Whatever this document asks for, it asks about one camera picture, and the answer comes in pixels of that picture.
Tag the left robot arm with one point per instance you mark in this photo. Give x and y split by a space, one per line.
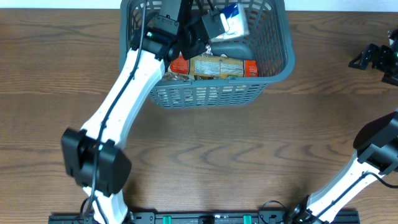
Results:
94 154

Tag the Kleenex tissue multipack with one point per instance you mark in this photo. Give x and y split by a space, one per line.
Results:
235 23

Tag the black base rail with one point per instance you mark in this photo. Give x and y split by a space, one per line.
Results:
268 216

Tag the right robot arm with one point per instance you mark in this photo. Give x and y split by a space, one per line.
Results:
375 148

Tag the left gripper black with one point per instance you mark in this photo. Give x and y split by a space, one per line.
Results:
199 47

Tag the grey plastic lattice basket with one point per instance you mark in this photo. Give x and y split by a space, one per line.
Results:
269 44

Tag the beige snack pouch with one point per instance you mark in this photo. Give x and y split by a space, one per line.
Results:
171 76

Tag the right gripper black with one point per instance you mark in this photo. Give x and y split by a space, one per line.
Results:
380 62

